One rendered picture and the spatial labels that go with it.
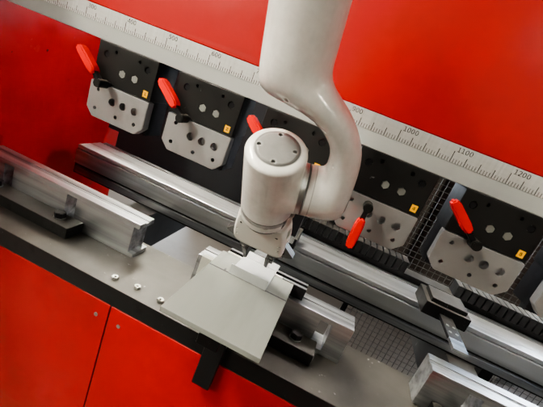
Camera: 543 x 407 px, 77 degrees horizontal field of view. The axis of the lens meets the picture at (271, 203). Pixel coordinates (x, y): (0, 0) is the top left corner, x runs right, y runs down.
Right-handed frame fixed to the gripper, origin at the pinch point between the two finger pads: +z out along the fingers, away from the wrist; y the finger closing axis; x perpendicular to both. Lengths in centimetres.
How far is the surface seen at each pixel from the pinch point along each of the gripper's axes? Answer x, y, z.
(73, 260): 16.1, 37.5, 11.4
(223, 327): 17.4, -1.7, -6.0
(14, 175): 4, 68, 13
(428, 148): -23.4, -21.1, -21.1
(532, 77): -34, -30, -33
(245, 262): -0.3, 2.8, 8.6
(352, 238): -7.3, -15.7, -8.2
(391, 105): -26.3, -11.9, -24.6
